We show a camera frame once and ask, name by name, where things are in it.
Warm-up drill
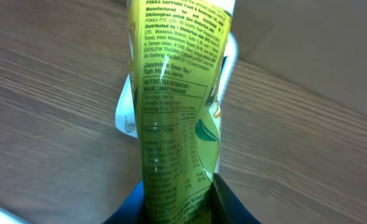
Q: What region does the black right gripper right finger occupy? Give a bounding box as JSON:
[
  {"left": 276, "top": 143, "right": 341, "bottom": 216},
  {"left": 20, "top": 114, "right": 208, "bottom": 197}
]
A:
[{"left": 210, "top": 173, "right": 261, "bottom": 224}]

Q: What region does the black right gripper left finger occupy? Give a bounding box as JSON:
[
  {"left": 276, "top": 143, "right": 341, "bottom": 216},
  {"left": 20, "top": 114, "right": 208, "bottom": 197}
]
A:
[{"left": 103, "top": 180, "right": 145, "bottom": 224}]

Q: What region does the white barcode scanner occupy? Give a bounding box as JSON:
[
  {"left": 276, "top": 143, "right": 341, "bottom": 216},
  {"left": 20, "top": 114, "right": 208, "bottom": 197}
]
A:
[{"left": 114, "top": 32, "right": 239, "bottom": 138}]

